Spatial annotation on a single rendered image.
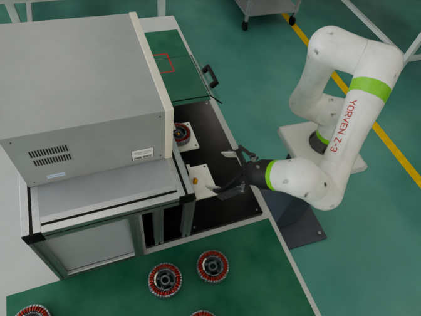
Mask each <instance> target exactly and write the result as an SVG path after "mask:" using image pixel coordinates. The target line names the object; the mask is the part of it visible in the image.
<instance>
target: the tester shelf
mask: <svg viewBox="0 0 421 316"><path fill-rule="evenodd" d="M194 196H195V192H194V190H193V187H192V185H191V182H190V179H189V176H188V174H187V171H186V169H185V166H184V163H183V160H182V158H181V155H180V152H179V149H178V147H177V144H176V141H175V139H174V135H173V145H172V157H171V158H167V159H166V158H163V159H158V160H154V161H149V162H144V163H140V164H135V165H131V166H126V167H121V168H117V169H112V170H108V171H103V172H97V173H94V174H89V175H85V176H80V177H74V178H71V179H65V180H62V181H56V182H51V183H47V184H42V185H38V186H33V187H28V185H27V184H26V183H25V181H24V179H23V178H22V176H21V175H20V173H19V200H20V217H21V239H22V240H23V241H24V242H25V243H26V244H27V245H30V244H33V243H37V242H40V241H44V240H48V239H51V238H55V237H59V236H63V235H66V234H70V233H75V232H78V231H82V230H85V229H90V228H94V227H97V226H101V225H104V224H108V223H113V222H116V221H120V220H123V219H128V218H132V217H135V216H139V215H143V214H147V213H151V212H154V211H158V210H161V209H166V208H170V207H173V206H178V205H181V204H185V203H190V202H192V201H194Z"/></svg>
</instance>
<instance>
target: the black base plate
mask: <svg viewBox="0 0 421 316"><path fill-rule="evenodd" d="M173 108H174V123H186V122H189V123H190V126H191V127H192V130H193V133H194V135H195V138H196V140H197V143H198V145H199V149H194V150H188V151H185V152H180V155H181V158H182V159H184V161H185V164H186V165H187V164H189V165H190V167H194V166H199V165H202V164H207V166H208V169H209V172H210V174H211V176H212V179H213V181H214V184H215V185H216V186H219V187H222V186H224V185H226V184H227V183H228V182H230V181H232V180H233V178H234V177H236V175H237V173H238V171H239V168H240V166H241V165H240V163H239V161H238V159H237V157H225V156H223V155H222V154H221V152H230V150H233V149H232V147H231V145H230V143H229V141H228V138H227V136H226V134H225V132H224V130H223V128H222V126H221V123H220V122H219V119H218V118H217V115H216V113H215V111H214V109H213V107H212V105H211V103H210V101H209V100H206V101H202V102H195V103H188V104H184V105H177V106H173ZM244 190H245V193H244V194H237V195H235V196H233V197H230V198H227V199H225V200H221V199H219V198H218V197H217V196H212V197H208V198H205V199H200V200H197V201H196V202H195V209H194V216H193V220H192V227H191V231H190V236H192V235H195V234H199V233H202V232H205V231H209V230H212V229H216V228H220V227H222V226H226V225H228V224H232V223H236V222H239V221H243V220H246V219H249V218H253V217H256V216H260V215H262V214H263V211H262V209H261V207H260V205H259V203H258V201H257V199H256V197H255V195H254V193H253V191H252V189H251V187H250V185H246V186H244ZM182 207H183V204H181V205H178V206H173V207H170V208H166V209H164V243H168V242H171V241H175V240H179V239H181V238H185V237H188V236H187V235H185V237H182V233H181V232H180V225H181V219H182ZM142 221H143V230H144V236H145V246H146V249H147V248H151V247H154V246H158V245H162V244H164V243H162V244H160V242H159V244H158V245H155V241H154V238H153V222H152V213H147V214H143V215H142Z"/></svg>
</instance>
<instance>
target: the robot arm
mask: <svg viewBox="0 0 421 316"><path fill-rule="evenodd" d="M403 63H404V60H403V55H402V53H401V51H400V50H399V49H398V48H397V47H395V46H394V45H390V44H387V43H382V42H379V41H373V40H370V39H366V38H364V37H361V36H358V35H356V34H353V33H351V32H349V31H346V30H344V29H342V28H340V27H337V26H325V27H322V28H320V29H319V30H317V31H316V32H315V33H314V34H313V35H312V37H311V39H310V41H309V43H308V52H307V58H306V63H305V66H304V70H303V74H302V76H301V78H300V81H299V83H298V85H297V86H296V88H295V89H294V91H293V93H292V94H291V96H290V98H289V108H290V110H291V111H292V112H293V113H294V114H295V115H297V116H299V117H302V118H304V119H306V120H309V121H311V122H314V123H316V124H318V128H317V130H315V131H314V132H312V133H311V135H310V137H309V144H310V146H311V148H312V149H313V150H314V151H315V152H317V153H319V154H321V155H323V156H322V158H321V160H320V163H319V164H318V165H316V164H315V163H314V162H313V161H312V160H310V159H308V158H305V157H295V158H292V159H286V160H275V159H261V160H259V161H257V162H255V160H258V159H259V157H258V156H257V155H256V154H255V153H252V152H249V151H248V150H247V149H245V148H244V147H243V146H242V145H239V146H238V149H236V150H230V152H221V154H222V155H223V156H225V157H238V158H239V160H240V163H241V167H240V168H239V171H238V173H237V175H236V177H234V178H233V180H232V181H230V182H228V183H227V184H226V185H224V186H222V187H219V186H210V185H206V187H207V188H208V189H210V190H211V191H213V192H214V193H216V194H218V195H217V197H218V198H219V199H221V200H225V199H227V198H230V197H233V196H235V195H237V194H244V193H245V190H244V186H246V185H252V186H256V187H257V188H259V189H265V190H270V191H280V192H285V193H287V194H290V195H292V196H295V197H297V198H300V199H302V200H304V201H306V202H307V203H309V204H310V205H312V206H313V207H314V208H316V209H319V210H322V211H328V210H331V209H334V208H336V207H337V206H338V205H339V204H340V203H341V201H342V199H343V196H344V193H345V189H346V185H347V182H348V179H349V176H350V174H351V170H352V168H353V165H354V163H355V161H356V158H357V156H358V153H359V151H360V149H361V147H362V145H363V143H364V141H365V139H366V137H367V135H368V133H369V131H370V129H371V128H372V126H373V124H374V123H375V121H376V119H377V117H378V116H379V114H380V112H381V111H382V109H383V107H384V105H385V103H386V102H387V100H388V98H389V96H390V94H391V92H392V90H393V88H394V86H395V84H396V82H397V80H398V78H399V76H400V73H401V71H402V69H403ZM335 70H339V71H343V72H345V73H349V74H351V75H353V78H352V81H351V83H350V86H349V89H348V92H347V94H346V97H345V98H340V97H334V96H331V95H327V94H325V93H323V90H324V89H325V86H326V84H327V82H328V80H329V79H330V77H331V75H332V74H333V72H334V71H335ZM242 151H243V152H245V153H246V154H247V155H248V156H249V157H250V161H248V162H246V160H245V158H244V156H243V153H242Z"/></svg>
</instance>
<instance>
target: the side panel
mask: <svg viewBox="0 0 421 316"><path fill-rule="evenodd" d="M28 246H29V247H30V248H31V249H32V250H33V251H34V252H35V253H36V254H37V255H38V256H39V257H40V258H41V260H42V261H43V262H44V263H45V264H46V265H47V266H48V267H49V269H50V270H51V271H52V272H53V273H54V274H55V275H56V276H57V277H58V278H59V279H60V280H63V279H64V277H65V278H69V277H73V276H76V275H79V274H82V273H86V272H89V271H93V270H96V269H99V268H103V267H106V266H109V265H113V264H116V263H119V262H122V261H126V260H130V259H132V258H136V257H138V255H141V256H143V255H144V254H143V246H142V237H141V232H140V224H139V219H138V216H135V217H132V218H128V219H123V220H120V221H116V222H113V223H108V224H104V225H101V226H97V227H94V228H90V229H85V230H82V231H78V232H75V233H70V234H66V235H63V236H59V237H55V238H51V239H48V240H44V241H40V242H37V243H33V244H30V245H28Z"/></svg>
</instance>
